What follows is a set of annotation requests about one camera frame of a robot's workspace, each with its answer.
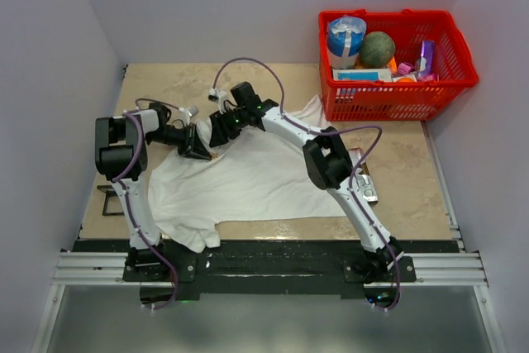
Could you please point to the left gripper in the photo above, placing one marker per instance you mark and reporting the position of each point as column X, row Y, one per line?
column 193, row 146

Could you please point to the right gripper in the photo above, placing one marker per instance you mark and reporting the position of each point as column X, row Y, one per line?
column 222, row 132

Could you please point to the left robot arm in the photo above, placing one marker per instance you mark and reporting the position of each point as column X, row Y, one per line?
column 121, row 157

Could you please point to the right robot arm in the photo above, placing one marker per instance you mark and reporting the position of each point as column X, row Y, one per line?
column 328, row 162

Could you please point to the red plastic basket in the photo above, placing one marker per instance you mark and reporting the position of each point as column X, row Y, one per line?
column 453, row 68

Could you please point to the blue white wrapped roll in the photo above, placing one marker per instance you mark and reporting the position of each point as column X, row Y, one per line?
column 344, row 37

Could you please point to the blue white carton box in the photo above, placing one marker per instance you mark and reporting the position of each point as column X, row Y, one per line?
column 371, row 75

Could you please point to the green round melon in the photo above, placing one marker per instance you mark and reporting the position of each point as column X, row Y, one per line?
column 377, row 49

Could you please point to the orange fruit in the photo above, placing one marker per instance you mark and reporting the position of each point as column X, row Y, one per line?
column 407, row 79

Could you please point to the pink small container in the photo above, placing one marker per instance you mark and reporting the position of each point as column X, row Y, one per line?
column 405, row 68

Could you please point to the purple snack packet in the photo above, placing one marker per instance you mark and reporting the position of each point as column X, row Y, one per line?
column 424, row 64

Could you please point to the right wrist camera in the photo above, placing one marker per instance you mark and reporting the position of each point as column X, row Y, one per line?
column 217, row 96

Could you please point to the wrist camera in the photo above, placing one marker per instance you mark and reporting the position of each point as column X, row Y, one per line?
column 217, row 96
column 188, row 113

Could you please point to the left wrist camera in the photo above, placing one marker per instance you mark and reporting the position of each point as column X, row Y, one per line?
column 188, row 113

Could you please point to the black square frame stand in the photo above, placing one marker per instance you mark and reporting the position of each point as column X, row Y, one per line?
column 109, row 193

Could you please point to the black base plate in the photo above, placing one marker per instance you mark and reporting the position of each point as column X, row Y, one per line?
column 265, row 268

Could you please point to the aluminium rail frame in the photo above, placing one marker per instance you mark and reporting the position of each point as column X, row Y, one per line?
column 447, row 309

